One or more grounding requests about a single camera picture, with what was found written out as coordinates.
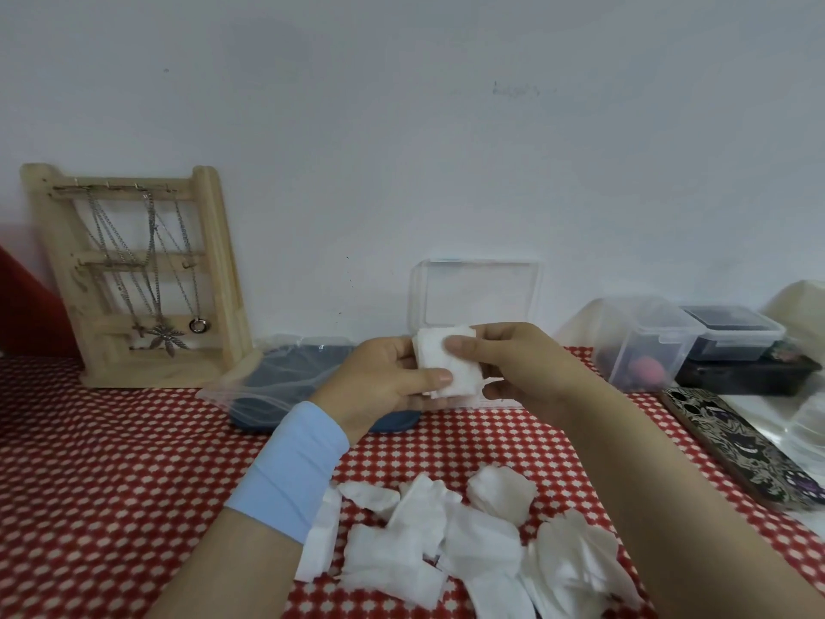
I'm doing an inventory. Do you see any person's left forearm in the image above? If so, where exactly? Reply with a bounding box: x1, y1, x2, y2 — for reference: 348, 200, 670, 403
144, 508, 304, 619

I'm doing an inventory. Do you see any white cloth square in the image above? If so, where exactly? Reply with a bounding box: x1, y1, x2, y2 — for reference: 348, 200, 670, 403
412, 325, 504, 401

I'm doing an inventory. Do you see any black tray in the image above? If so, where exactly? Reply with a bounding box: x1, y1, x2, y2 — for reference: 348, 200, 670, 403
675, 353, 823, 397

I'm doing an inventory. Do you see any clear container with black contents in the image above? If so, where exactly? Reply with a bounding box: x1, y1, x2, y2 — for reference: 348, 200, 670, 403
681, 305, 787, 363

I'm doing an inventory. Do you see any dark blue pouch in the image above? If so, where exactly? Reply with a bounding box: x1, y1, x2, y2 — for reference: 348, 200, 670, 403
229, 344, 422, 436

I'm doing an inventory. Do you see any wooden jewelry stand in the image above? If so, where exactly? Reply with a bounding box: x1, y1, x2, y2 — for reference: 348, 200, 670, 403
20, 163, 256, 389

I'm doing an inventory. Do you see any person's right forearm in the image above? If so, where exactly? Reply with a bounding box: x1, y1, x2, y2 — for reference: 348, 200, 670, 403
566, 379, 825, 619

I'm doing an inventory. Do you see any person's left hand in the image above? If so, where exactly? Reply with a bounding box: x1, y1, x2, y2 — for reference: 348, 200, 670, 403
309, 334, 455, 445

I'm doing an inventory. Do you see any red framed mirror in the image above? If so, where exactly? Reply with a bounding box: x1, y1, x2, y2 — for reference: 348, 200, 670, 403
0, 244, 82, 359

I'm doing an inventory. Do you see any clear lidded plastic container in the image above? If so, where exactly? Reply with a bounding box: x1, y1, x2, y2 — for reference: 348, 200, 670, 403
555, 296, 704, 393

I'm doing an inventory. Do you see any clear plastic bag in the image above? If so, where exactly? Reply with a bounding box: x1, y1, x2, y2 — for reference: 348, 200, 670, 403
196, 334, 356, 426

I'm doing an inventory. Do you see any ring pendant necklace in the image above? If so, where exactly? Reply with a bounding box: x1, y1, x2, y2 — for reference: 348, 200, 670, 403
174, 199, 212, 335

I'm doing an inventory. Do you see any clear cotton pad box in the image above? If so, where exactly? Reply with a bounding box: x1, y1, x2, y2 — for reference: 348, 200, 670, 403
410, 257, 542, 410

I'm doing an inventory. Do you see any clear plastic water bottle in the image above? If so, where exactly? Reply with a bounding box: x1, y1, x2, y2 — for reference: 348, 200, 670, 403
789, 389, 825, 458

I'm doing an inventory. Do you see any pile of white cotton pads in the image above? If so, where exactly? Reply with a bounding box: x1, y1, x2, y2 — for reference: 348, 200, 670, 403
295, 463, 645, 619

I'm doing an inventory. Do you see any pink makeup sponge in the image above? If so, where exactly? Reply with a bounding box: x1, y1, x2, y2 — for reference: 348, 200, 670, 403
628, 355, 669, 386

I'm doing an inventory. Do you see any person's right hand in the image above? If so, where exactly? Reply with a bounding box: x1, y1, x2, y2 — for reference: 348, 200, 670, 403
444, 322, 620, 426

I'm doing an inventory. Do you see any light blue wristband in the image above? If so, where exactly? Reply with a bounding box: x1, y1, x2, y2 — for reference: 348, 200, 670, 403
225, 401, 351, 546

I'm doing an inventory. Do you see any phone with patterned case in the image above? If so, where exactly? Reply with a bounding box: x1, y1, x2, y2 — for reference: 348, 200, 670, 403
660, 386, 825, 513

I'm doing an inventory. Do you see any beige plastic tub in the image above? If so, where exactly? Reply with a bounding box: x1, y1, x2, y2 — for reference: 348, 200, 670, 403
763, 279, 825, 346

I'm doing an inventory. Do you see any red checkered tablecloth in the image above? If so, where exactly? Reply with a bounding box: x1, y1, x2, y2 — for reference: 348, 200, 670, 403
0, 344, 825, 619

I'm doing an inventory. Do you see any leaf pendant necklace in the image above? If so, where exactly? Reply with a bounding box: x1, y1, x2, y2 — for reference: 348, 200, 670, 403
143, 193, 192, 359

